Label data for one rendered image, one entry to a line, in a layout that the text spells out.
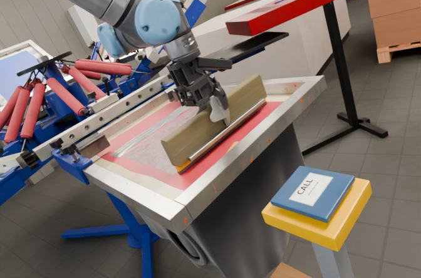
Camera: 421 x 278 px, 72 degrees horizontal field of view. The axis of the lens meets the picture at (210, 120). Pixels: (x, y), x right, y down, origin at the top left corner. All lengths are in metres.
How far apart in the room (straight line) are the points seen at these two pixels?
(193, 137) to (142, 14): 0.34
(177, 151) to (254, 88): 0.30
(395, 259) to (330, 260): 1.06
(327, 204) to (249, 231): 0.40
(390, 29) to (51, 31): 4.37
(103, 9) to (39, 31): 4.46
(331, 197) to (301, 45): 2.89
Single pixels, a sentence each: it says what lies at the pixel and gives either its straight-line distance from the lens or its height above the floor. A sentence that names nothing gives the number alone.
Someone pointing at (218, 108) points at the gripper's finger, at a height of 1.05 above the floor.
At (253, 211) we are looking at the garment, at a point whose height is 0.75.
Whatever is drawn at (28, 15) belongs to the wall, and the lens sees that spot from 4.97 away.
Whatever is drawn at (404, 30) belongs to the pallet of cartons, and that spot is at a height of 0.30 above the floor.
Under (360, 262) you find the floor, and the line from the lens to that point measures 1.64.
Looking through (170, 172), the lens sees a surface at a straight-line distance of 0.75.
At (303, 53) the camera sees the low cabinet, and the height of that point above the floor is 0.41.
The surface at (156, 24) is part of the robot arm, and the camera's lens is 0.49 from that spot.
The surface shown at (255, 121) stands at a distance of 0.82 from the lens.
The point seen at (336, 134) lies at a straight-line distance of 2.42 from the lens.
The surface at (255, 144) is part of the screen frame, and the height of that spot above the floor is 0.98.
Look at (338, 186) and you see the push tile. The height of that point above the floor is 0.97.
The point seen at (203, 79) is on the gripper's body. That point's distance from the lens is 0.69.
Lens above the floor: 1.30
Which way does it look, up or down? 21 degrees down
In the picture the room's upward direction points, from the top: 23 degrees counter-clockwise
